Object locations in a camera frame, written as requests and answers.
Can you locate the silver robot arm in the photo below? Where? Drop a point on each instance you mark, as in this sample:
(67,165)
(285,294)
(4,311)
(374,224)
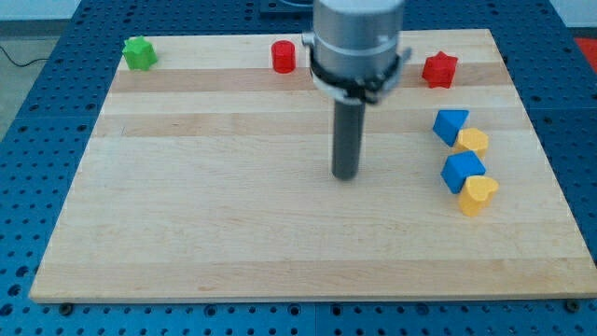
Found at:
(353,48)

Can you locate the wooden board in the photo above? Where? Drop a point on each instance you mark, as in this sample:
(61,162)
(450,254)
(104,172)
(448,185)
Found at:
(207,179)

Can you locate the yellow hexagon block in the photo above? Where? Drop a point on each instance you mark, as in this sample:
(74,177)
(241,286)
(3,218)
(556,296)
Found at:
(471,139)

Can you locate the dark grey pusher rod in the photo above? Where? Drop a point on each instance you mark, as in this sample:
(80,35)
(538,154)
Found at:
(347,139)

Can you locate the red cylinder block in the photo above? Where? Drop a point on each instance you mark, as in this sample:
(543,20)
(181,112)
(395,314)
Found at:
(283,56)

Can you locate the blue triangle block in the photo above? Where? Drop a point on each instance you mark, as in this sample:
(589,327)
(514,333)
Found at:
(448,124)

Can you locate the blue cube block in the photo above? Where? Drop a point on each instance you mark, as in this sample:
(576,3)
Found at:
(458,167)

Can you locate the red star block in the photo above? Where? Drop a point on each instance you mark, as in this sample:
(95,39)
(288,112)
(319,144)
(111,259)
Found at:
(439,70)

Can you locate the yellow heart block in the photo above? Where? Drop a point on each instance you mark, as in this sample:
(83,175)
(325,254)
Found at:
(476,194)

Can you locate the green star block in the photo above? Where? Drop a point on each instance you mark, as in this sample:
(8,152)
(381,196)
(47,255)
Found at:
(139,53)

